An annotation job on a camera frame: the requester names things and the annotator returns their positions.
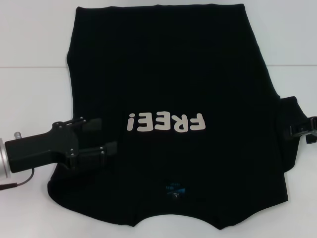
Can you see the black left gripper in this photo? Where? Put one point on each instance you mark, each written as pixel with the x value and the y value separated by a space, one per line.
pixel 37 148

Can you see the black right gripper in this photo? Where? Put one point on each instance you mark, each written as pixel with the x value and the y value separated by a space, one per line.
pixel 312 124

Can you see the black shirt with FREE print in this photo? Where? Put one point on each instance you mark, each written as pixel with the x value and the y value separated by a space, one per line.
pixel 173 74

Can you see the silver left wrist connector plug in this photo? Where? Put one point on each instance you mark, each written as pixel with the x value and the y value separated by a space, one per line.
pixel 18 135

